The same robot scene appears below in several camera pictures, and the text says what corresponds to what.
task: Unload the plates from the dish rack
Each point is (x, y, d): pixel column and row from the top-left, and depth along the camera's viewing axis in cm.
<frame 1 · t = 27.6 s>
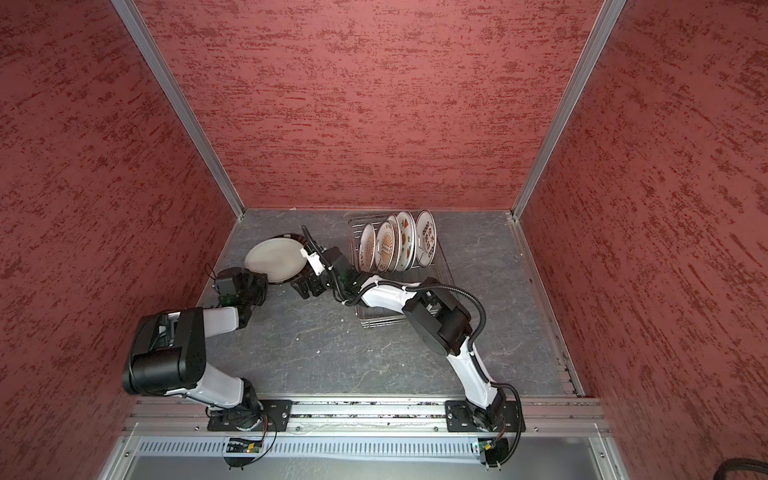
left hand: (270, 275, 96), fingers closed
right hand: (301, 281, 88), fingers open
white leaf pattern plate: (280, 258, 100), point 7 cm above the table
dark rimmed patterned plate: (292, 237, 110), point 4 cm above the table

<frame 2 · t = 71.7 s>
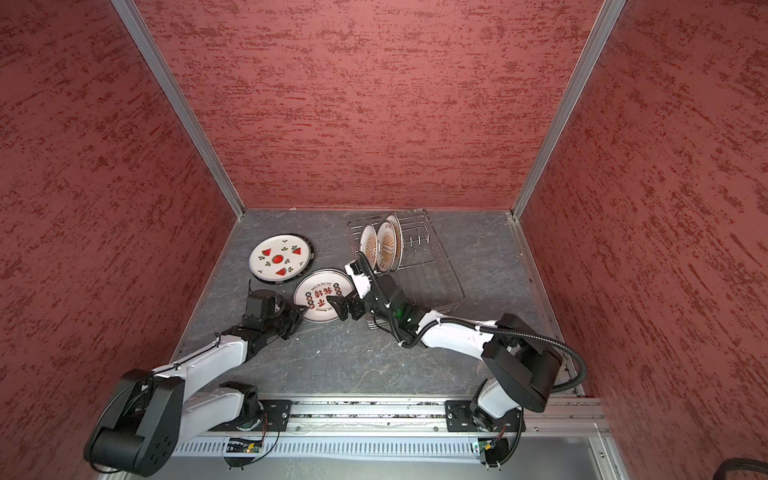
left hand: (310, 312, 89), fingers open
right hand: (338, 295, 79), fingers open
red character plate: (314, 288, 99), point 2 cm above the table
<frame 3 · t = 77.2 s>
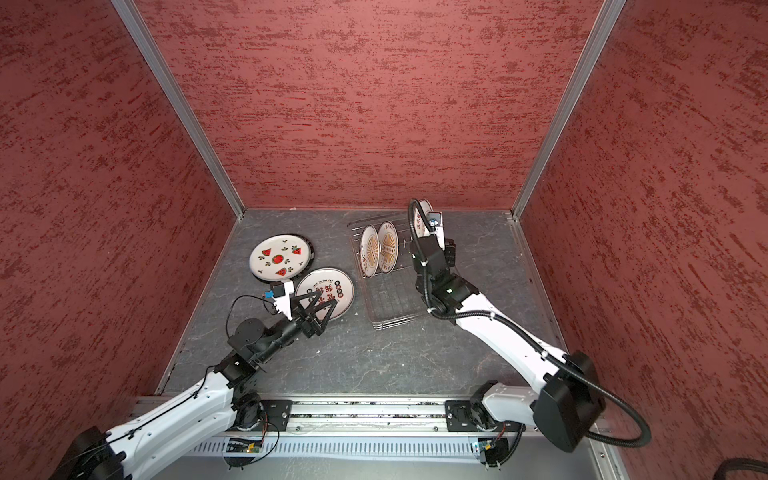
left hand: (329, 303, 75), fingers open
right hand: (435, 239, 77), fingers closed
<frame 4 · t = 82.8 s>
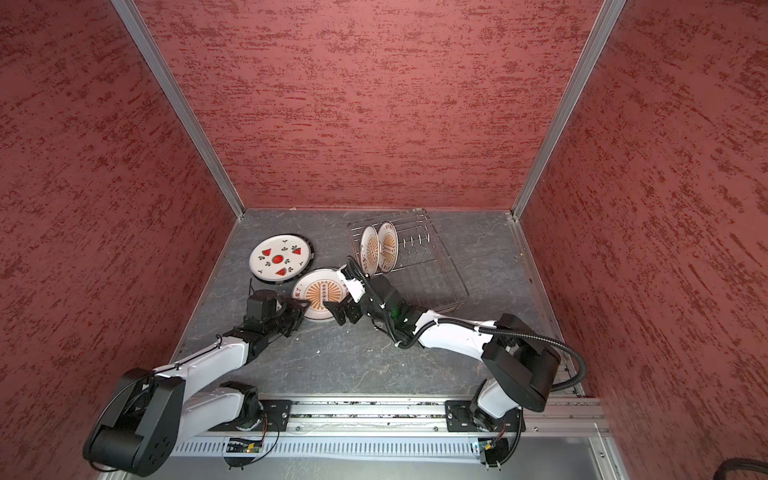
left hand: (311, 309, 89), fingers open
right hand: (335, 298, 78), fingers open
orange sunburst plate: (318, 286, 99), point 2 cm above the table
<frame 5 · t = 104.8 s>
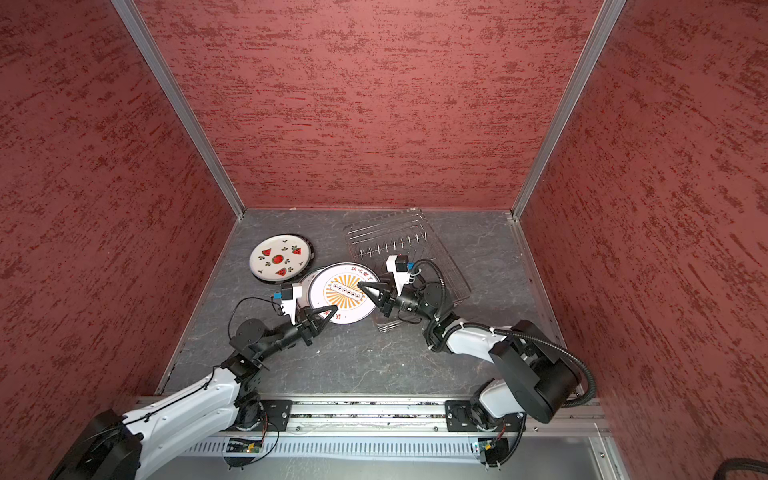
left hand: (337, 313, 74), fingers closed
right hand: (356, 289, 72), fingers closed
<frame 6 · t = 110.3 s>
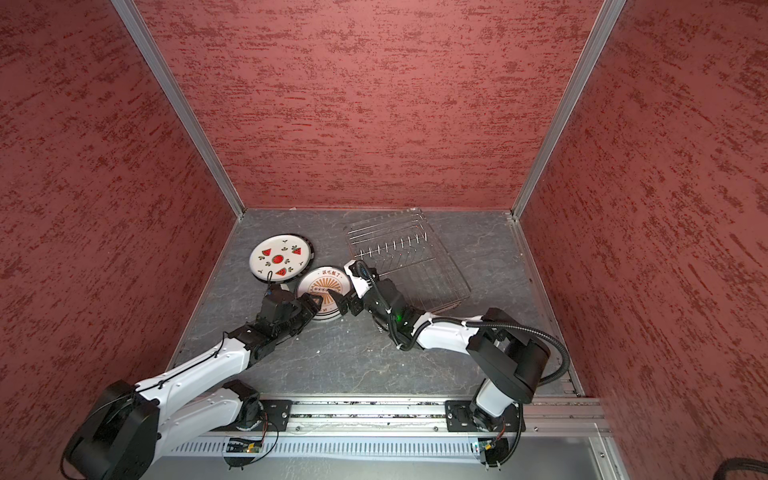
left hand: (318, 309, 87), fingers open
right hand: (340, 285, 80), fingers open
